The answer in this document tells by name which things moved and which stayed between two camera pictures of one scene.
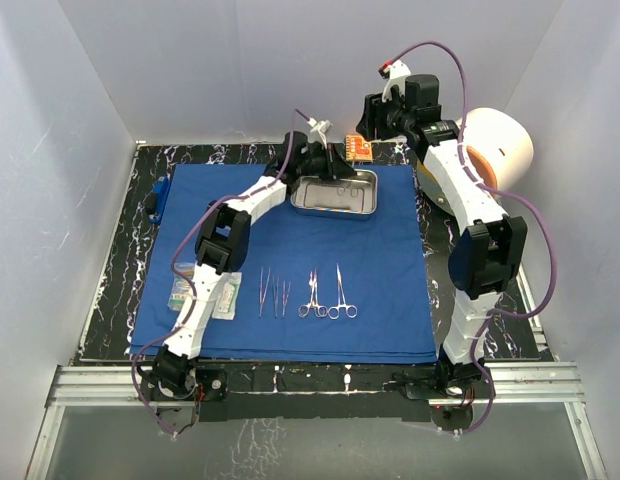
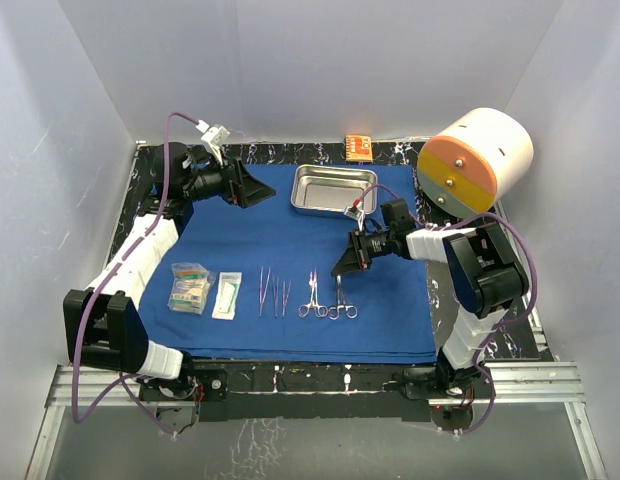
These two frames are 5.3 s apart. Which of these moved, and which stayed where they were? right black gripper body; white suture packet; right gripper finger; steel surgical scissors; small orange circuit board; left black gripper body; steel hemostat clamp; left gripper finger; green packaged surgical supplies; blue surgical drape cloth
Moved: right gripper finger; left black gripper body; right black gripper body; left gripper finger
Stayed: steel surgical scissors; blue surgical drape cloth; small orange circuit board; white suture packet; steel hemostat clamp; green packaged surgical supplies
